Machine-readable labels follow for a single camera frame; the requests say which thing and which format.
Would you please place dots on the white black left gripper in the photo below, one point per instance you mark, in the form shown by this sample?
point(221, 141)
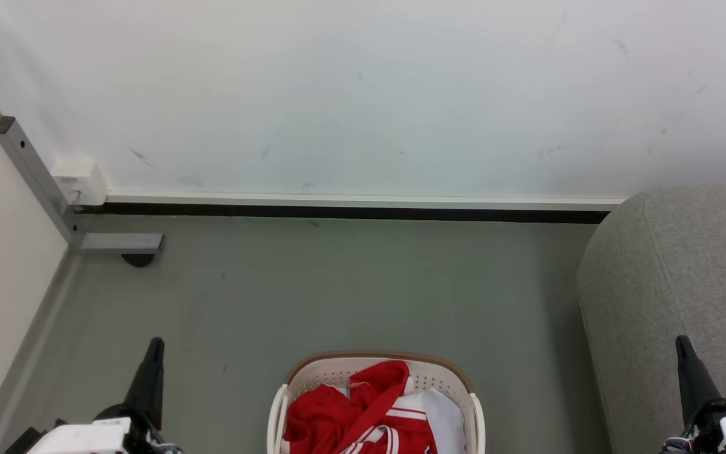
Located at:
point(79, 438)

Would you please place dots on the red jersey with number print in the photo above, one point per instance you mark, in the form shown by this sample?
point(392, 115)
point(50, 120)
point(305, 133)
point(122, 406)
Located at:
point(319, 416)

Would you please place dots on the grey fabric sofa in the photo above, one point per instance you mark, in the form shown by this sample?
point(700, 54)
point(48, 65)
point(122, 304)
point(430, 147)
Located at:
point(653, 284)

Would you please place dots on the black round foot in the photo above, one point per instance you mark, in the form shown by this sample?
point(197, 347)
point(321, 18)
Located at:
point(139, 260)

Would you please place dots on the white laundry basket brown rim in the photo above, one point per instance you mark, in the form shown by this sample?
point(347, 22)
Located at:
point(331, 373)

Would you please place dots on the white and black baseboard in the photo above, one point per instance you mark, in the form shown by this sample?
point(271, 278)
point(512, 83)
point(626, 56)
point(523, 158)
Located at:
point(338, 205)

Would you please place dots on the white wall junction box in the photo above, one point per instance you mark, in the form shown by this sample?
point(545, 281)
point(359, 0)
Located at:
point(82, 180)

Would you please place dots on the grey metal frame leg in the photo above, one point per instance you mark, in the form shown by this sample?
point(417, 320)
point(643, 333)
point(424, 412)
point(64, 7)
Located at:
point(35, 170)

